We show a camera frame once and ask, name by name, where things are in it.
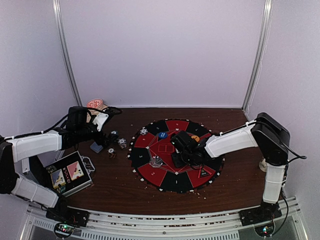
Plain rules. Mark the brown poker chip stack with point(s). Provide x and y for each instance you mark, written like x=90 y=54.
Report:
x=111 y=153

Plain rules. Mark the round red black poker mat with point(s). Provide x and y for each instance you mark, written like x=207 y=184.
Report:
x=161 y=155

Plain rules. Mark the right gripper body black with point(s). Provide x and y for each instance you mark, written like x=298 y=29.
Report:
x=185 y=160

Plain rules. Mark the aluminium poker case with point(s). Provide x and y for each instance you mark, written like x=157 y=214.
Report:
x=66 y=176

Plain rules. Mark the front aluminium rail base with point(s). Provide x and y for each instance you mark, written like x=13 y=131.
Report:
x=223 y=225

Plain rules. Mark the black triangle all-in marker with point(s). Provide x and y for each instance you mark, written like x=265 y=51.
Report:
x=203 y=173

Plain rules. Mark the clear acrylic dealer button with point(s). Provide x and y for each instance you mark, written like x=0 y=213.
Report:
x=156 y=161

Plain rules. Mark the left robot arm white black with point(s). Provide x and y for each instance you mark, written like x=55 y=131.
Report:
x=78 y=125

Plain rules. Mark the blue small blind button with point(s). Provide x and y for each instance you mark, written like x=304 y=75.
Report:
x=162 y=135

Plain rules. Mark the blue white poker chip stack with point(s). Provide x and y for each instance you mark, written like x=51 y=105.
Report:
x=122 y=143

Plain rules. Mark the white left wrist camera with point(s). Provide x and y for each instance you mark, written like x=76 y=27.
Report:
x=100 y=120

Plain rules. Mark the green poker chip stack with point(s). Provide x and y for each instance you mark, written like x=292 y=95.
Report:
x=113 y=136

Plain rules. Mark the orange big blind button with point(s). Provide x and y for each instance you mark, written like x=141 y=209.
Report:
x=195 y=137

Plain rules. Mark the round wooden plate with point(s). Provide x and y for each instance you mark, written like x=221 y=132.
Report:
x=94 y=112

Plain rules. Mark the red white patterned bowl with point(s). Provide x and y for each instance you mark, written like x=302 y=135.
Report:
x=95 y=103

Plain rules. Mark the blue playing card deck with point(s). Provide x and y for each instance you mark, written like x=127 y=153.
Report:
x=96 y=148

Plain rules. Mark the right aluminium frame post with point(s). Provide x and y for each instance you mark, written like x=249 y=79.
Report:
x=257 y=64

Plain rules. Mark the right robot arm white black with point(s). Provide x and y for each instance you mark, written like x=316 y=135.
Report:
x=263 y=134

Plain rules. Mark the left aluminium frame post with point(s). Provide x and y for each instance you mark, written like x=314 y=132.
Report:
x=65 y=53

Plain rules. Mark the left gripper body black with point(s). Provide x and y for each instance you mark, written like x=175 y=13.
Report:
x=99 y=140

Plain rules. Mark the cream ceramic mug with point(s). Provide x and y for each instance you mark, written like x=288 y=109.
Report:
x=263 y=165

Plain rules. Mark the aluminium frame post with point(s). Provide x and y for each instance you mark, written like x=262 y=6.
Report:
x=257 y=64
x=65 y=53

